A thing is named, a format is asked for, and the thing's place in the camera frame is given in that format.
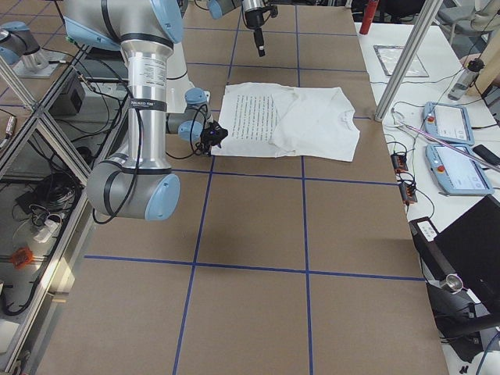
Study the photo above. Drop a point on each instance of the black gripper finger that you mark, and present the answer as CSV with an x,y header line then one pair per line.
x,y
259,41

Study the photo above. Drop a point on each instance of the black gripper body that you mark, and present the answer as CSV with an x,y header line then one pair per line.
x,y
205,145
254,19

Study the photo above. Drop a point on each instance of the white printed t-shirt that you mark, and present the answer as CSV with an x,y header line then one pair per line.
x,y
271,121

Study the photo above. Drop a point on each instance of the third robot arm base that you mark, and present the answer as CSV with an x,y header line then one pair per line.
x,y
22,52

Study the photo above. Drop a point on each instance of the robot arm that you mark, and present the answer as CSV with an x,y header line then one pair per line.
x,y
137,181
219,8

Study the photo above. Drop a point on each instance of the red bottle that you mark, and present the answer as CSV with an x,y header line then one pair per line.
x,y
368,16

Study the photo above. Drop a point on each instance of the white power strip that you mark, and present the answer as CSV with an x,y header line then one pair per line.
x,y
46,231

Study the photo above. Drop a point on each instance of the orange connector block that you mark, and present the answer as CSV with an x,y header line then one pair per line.
x,y
408,193
399,163

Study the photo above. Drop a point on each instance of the upper blue teach pendant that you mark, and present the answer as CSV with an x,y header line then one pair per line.
x,y
450,123

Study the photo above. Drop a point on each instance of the blue teach pendant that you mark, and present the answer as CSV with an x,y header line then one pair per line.
x,y
450,123
457,174

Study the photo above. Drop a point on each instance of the clear water bottle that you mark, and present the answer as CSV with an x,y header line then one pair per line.
x,y
466,80

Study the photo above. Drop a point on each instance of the orange floor device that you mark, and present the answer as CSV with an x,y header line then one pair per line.
x,y
21,257

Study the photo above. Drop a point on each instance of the lower blue teach pendant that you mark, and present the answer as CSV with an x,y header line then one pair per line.
x,y
457,174

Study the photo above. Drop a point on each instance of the black smartphone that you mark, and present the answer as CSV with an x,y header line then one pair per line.
x,y
487,155

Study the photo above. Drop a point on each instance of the black laptop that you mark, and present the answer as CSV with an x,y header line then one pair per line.
x,y
468,247

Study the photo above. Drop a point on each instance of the aluminium frame post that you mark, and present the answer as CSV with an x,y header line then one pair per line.
x,y
418,33

